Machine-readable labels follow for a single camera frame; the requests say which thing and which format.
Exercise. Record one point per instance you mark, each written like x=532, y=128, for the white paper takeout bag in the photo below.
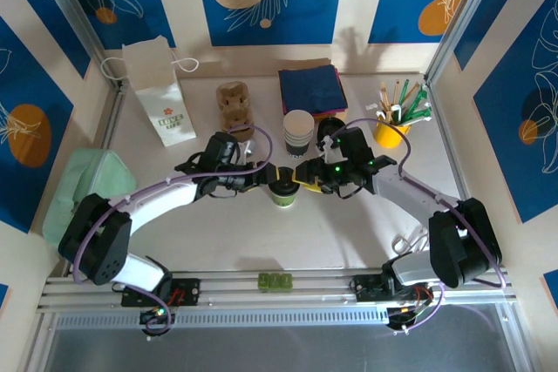
x=168, y=99

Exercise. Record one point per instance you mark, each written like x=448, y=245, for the black cup lid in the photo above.
x=286, y=178

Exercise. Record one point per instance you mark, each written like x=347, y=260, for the aluminium side rail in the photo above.
x=115, y=115
x=441, y=119

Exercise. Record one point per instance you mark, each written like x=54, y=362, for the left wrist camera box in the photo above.
x=249, y=147

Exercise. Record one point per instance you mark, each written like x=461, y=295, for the pink paper napkins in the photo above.
x=333, y=112

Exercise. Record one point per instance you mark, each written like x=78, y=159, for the yellow holder cup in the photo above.
x=390, y=137

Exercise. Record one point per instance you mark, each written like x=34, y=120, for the white wrapped straw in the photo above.
x=396, y=110

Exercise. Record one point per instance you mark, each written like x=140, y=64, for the mint green zip bag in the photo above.
x=100, y=171

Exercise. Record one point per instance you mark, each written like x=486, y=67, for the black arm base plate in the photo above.
x=366, y=287
x=187, y=289

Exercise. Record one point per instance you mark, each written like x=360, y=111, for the green paper coffee cup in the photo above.
x=284, y=201

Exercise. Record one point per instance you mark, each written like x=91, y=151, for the stack of paper cups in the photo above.
x=298, y=121

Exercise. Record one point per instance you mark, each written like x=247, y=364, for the aluminium frame rails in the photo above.
x=314, y=298

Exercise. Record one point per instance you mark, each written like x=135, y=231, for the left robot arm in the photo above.
x=161, y=202

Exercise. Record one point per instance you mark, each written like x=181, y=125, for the green straw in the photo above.
x=405, y=92
x=419, y=99
x=420, y=113

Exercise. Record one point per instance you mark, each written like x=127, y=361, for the grey metal sheet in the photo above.
x=283, y=350

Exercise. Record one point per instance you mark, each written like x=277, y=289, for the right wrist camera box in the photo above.
x=328, y=150

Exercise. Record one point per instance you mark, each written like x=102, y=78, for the stack of cardboard cup carriers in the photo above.
x=235, y=104

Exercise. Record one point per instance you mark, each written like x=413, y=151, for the green button block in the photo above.
x=274, y=282

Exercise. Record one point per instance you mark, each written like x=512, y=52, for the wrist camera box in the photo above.
x=328, y=150
x=249, y=147

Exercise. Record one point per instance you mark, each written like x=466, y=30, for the dark blue paper napkins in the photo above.
x=311, y=86

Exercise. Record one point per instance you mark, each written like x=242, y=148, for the small white paper scrap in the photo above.
x=370, y=106

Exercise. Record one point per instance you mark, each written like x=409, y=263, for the aluminium frame post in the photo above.
x=72, y=2
x=470, y=2

